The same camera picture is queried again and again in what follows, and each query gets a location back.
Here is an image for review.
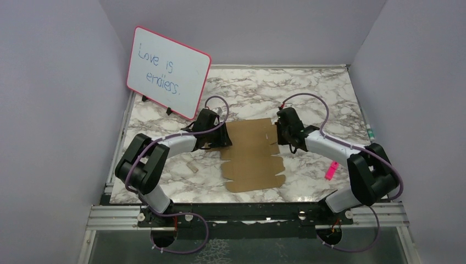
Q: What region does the brown cardboard box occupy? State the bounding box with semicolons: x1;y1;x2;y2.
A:
210;118;286;193

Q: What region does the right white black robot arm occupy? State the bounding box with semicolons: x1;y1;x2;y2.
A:
275;107;401;224

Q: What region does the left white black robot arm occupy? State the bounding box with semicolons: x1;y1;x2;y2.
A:
114;108;232;226

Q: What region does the small cork stopper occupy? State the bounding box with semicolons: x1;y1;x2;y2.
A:
186;162;198;173

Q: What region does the pink marker pen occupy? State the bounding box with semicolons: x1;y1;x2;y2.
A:
325;161;339;180

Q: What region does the green capped marker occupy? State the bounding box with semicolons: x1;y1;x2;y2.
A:
366;124;375;142

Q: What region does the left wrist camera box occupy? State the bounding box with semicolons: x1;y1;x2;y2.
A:
212;107;223;116

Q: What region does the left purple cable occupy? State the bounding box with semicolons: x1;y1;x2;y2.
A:
125;96;230;255

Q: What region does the purple cable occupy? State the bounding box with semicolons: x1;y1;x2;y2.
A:
278;93;405;253
125;96;230;255

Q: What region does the white board with pink frame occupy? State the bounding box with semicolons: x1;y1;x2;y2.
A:
126;26;212;120

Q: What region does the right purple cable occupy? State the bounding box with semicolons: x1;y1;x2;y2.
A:
278;93;405;253

